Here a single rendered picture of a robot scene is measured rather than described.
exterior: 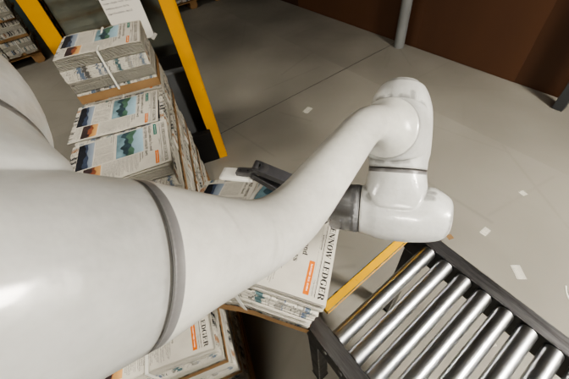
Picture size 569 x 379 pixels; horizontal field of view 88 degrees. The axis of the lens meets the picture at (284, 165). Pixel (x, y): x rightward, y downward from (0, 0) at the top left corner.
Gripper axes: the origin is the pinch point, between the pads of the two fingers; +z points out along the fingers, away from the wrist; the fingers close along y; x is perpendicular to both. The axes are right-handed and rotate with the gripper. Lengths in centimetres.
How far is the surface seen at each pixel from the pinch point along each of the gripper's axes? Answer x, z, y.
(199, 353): -23, 17, 47
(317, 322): -7, -15, 51
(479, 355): -5, -59, 55
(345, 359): -14, -24, 52
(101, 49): 66, 90, -7
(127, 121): 46, 76, 16
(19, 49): 264, 468, 64
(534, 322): 7, -75, 56
